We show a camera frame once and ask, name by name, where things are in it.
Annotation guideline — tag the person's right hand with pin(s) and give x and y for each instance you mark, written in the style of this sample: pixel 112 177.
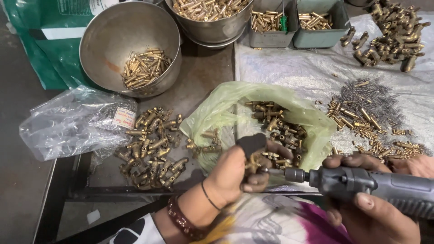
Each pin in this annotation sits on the person's right hand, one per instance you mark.
pixel 379 223

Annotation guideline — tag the person's left hand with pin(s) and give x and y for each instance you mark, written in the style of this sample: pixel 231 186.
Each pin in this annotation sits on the person's left hand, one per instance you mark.
pixel 225 172

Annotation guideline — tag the brass valve body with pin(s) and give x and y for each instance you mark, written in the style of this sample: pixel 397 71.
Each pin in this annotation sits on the brass valve body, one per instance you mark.
pixel 254 163
pixel 192 146
pixel 212 149
pixel 210 134

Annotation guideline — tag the grey rotary power tool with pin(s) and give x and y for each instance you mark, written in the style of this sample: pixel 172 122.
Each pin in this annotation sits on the grey rotary power tool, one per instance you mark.
pixel 390 189

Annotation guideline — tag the black thread wristband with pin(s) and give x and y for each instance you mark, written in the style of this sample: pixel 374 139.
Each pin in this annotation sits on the black thread wristband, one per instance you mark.
pixel 209 197

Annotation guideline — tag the black thumb guard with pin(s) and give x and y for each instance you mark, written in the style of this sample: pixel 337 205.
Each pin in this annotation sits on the black thumb guard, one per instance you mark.
pixel 251 144

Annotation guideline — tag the pale green plastic bag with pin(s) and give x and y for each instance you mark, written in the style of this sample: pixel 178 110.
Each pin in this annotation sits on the pale green plastic bag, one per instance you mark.
pixel 220 108

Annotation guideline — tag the person's colourful printed garment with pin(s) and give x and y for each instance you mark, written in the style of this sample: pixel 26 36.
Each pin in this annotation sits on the person's colourful printed garment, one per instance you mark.
pixel 271 223

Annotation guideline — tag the heap of brass fittings in bag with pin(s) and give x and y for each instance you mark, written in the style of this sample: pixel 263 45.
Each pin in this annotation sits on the heap of brass fittings in bag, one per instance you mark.
pixel 281 132

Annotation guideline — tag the pile of brass fittings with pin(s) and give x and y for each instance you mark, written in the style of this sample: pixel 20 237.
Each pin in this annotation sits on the pile of brass fittings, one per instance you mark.
pixel 152 149

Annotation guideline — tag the scattered pile of brass pins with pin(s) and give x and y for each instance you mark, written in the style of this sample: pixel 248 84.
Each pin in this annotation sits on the scattered pile of brass pins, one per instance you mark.
pixel 359 118

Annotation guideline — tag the white woven sack sheet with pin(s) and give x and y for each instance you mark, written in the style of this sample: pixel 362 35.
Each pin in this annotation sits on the white woven sack sheet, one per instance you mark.
pixel 288 67

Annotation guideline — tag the pile of small steel springs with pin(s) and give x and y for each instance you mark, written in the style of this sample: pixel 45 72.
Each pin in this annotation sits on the pile of small steel springs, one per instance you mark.
pixel 383 98

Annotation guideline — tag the brass pins with springs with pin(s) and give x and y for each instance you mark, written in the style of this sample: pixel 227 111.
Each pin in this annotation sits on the brass pins with springs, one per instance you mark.
pixel 144 67

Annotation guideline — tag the white paper scrap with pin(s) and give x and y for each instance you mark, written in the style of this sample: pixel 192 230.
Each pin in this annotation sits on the white paper scrap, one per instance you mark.
pixel 93 217

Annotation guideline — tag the deep steel bowl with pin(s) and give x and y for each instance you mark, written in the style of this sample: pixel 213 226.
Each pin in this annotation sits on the deep steel bowl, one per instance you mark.
pixel 217 30

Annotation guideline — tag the grey plastic bin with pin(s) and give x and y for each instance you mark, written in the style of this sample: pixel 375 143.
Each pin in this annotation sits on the grey plastic bin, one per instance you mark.
pixel 271 37

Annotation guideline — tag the brass pins in grey bin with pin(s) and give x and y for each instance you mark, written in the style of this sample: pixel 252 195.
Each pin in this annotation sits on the brass pins in grey bin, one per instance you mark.
pixel 264 21

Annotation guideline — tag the clear plastic bag of springs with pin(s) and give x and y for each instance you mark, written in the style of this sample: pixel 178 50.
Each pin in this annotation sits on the clear plastic bag of springs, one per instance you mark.
pixel 67 125

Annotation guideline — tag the heap of brass pins in bowl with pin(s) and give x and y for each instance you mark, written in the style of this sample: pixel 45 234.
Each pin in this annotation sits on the heap of brass pins in bowl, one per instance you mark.
pixel 208 8

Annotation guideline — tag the green-grey plastic bin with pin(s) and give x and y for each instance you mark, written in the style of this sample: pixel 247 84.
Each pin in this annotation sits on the green-grey plastic bin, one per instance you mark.
pixel 322 37

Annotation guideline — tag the tilted steel bowl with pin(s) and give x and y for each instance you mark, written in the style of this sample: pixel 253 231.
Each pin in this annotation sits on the tilted steel bowl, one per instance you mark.
pixel 112 44

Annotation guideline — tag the brass pins in green-grey bin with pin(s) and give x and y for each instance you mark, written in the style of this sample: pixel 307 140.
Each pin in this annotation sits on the brass pins in green-grey bin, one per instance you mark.
pixel 315 21

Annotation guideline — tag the large heap of brass fittings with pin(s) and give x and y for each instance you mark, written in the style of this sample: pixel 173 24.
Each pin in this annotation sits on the large heap of brass fittings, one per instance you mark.
pixel 396 34

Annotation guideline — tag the green and white sack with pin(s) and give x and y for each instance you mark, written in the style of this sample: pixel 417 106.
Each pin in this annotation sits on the green and white sack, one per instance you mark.
pixel 40 50

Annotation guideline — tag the black metal table frame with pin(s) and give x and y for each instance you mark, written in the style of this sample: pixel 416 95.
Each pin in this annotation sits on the black metal table frame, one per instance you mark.
pixel 64 196

